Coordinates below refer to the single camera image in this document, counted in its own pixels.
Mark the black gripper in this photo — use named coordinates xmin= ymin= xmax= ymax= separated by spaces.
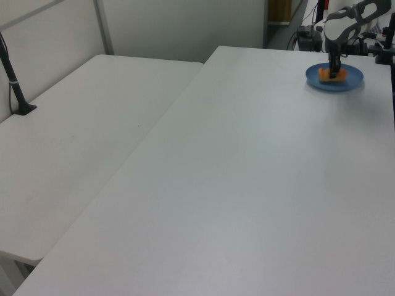
xmin=325 ymin=36 xmax=344 ymax=80

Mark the golden brown bread roll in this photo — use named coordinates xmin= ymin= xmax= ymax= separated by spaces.
xmin=318 ymin=67 xmax=348 ymax=84

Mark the blue round plate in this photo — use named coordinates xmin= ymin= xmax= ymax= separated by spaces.
xmin=305 ymin=63 xmax=365 ymax=93

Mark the black equipment box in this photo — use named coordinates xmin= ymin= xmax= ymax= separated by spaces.
xmin=296 ymin=26 xmax=323 ymax=52

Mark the black stand with clamp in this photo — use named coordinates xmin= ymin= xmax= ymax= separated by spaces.
xmin=373 ymin=27 xmax=395 ymax=66

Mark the wooden door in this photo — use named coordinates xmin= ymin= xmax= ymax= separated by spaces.
xmin=267 ymin=0 xmax=293 ymax=25

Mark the white table leg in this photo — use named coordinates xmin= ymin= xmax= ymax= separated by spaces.
xmin=0 ymin=258 xmax=25 ymax=296

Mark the grey partition frame post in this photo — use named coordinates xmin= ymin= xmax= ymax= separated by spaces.
xmin=93 ymin=0 xmax=115 ymax=56

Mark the black camera pole with foot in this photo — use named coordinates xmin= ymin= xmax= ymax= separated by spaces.
xmin=0 ymin=30 xmax=38 ymax=117

